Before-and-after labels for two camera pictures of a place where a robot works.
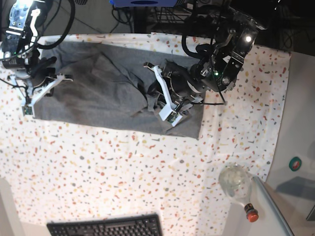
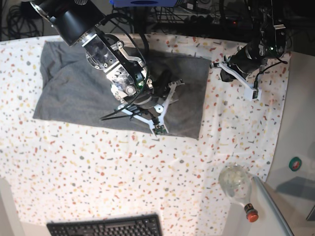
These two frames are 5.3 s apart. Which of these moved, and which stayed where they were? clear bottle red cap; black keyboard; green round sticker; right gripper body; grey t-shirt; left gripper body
Moved: left gripper body; right gripper body
Stayed: grey t-shirt; black keyboard; clear bottle red cap; green round sticker
